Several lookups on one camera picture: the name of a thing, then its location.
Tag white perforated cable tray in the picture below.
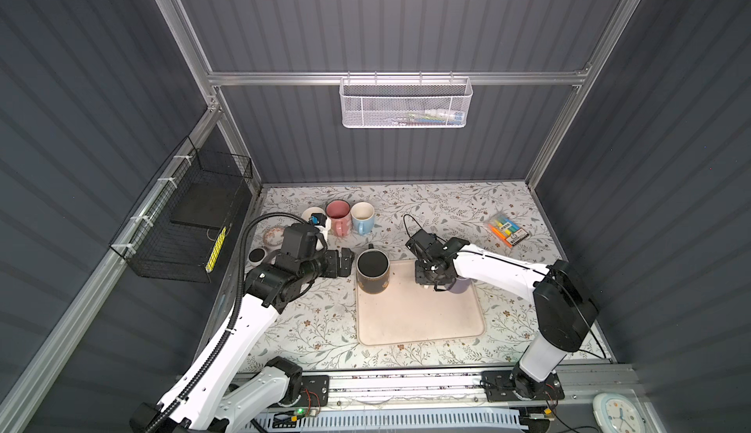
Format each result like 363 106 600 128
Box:
255 408 529 432

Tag black wire basket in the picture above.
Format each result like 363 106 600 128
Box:
110 139 255 284

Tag floral table cover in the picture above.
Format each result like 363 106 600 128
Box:
212 181 600 374

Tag black mug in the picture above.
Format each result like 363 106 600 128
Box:
356 248 390 294

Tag light green mug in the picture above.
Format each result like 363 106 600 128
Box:
301 207 327 227

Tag tape roll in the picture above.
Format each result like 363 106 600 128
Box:
262 226 286 249

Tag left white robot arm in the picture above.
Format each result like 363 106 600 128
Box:
129 213 354 432

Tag pink patterned mug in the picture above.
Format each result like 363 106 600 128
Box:
326 199 352 237

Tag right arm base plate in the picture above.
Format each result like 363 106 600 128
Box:
480 368 565 402

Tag purple mug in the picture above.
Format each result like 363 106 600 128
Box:
448 278 473 294

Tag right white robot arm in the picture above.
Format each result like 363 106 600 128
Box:
406 230 600 399

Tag colourful marker box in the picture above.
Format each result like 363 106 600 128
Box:
486 212 530 247

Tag beige drying mat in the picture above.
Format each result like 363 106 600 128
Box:
356 260 486 346

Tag white wire basket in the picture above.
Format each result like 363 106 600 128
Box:
338 76 473 129

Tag white analog clock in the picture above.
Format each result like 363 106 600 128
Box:
593 393 647 433

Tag small magenta cup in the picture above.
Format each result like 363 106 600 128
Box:
248 247 268 267

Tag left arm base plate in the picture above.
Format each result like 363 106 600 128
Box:
278 374 331 409

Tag tubes in white basket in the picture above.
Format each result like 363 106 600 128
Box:
390 108 465 128

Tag light blue mug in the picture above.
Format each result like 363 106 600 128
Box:
350 201 376 235

